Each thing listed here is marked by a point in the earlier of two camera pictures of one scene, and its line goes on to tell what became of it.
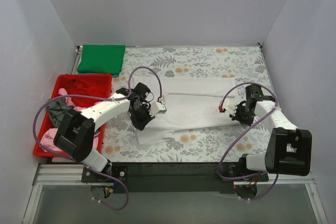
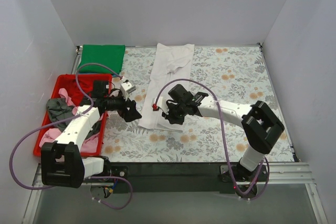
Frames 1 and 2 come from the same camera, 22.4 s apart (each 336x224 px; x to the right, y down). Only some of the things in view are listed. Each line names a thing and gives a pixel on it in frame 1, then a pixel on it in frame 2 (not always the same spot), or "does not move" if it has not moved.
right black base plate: x=239 y=171 does not move
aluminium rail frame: x=49 y=174 does not move
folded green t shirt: x=102 y=59 does not move
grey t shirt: x=56 y=108 does not move
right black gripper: x=239 y=114 → x=173 y=111
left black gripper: x=142 y=118 → x=126 y=107
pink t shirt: x=48 y=138 does not move
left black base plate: x=119 y=170 does not move
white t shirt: x=191 y=102 → x=171 y=63
